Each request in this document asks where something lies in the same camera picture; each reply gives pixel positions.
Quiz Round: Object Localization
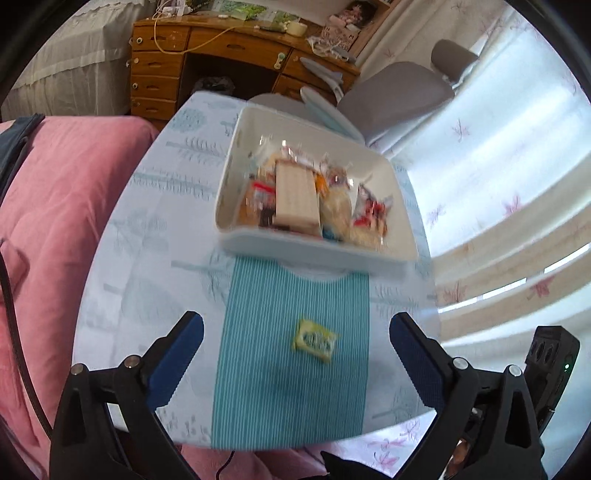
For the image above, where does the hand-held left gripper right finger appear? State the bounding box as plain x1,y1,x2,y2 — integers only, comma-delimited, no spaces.
389,311,548,480

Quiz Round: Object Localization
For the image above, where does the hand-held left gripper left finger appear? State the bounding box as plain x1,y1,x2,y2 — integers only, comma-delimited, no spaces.
48,311,205,480

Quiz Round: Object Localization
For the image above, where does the green yellow snack packet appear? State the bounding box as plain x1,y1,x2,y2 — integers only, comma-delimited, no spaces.
293,318,340,364

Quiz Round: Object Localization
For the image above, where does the red white cookie packet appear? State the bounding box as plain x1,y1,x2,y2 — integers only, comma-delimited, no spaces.
353,182,394,229

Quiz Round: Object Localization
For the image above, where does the orange cake packet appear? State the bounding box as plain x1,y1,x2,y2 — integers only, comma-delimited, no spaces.
242,179,278,228

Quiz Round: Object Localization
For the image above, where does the beige wafer bar packet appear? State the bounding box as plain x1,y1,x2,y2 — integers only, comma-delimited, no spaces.
274,159,321,234

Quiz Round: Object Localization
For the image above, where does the white plastic storage box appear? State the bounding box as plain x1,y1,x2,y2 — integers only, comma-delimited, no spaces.
215,105,419,278

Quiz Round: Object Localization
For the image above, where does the leaf print tablecloth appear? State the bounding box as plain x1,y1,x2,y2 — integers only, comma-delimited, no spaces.
71,91,437,450

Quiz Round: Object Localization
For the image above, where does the teal striped table runner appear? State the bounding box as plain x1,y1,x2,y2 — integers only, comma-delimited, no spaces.
211,256,370,450

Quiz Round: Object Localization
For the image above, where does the pink blanket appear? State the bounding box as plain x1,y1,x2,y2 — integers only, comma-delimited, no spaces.
0,115,160,480

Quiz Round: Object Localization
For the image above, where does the leaf print curtain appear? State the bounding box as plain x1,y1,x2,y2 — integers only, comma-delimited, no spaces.
360,0,591,480

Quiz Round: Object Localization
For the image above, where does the dark blue cloth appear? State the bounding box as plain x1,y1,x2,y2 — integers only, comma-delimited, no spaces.
0,115,44,204

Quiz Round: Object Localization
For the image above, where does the grey office chair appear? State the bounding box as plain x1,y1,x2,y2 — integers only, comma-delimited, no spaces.
249,39,478,148

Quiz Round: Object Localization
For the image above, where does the trash bin with black bag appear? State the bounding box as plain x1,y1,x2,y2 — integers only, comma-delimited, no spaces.
191,76,236,97

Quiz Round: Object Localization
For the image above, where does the wooden desk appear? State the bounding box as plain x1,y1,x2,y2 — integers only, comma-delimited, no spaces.
129,14,361,123

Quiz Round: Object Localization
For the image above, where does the beige printed box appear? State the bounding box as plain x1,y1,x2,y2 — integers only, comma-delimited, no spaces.
325,16,361,45

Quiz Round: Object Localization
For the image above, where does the doll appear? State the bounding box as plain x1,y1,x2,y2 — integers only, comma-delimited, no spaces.
342,0,376,24

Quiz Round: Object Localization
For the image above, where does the thin black cable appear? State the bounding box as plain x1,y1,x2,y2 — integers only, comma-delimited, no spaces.
217,450,237,480

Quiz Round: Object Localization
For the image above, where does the yellow cable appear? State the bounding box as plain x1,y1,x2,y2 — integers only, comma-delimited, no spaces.
152,14,252,54

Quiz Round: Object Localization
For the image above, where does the white cable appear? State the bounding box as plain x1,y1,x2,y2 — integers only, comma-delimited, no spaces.
307,37,356,61

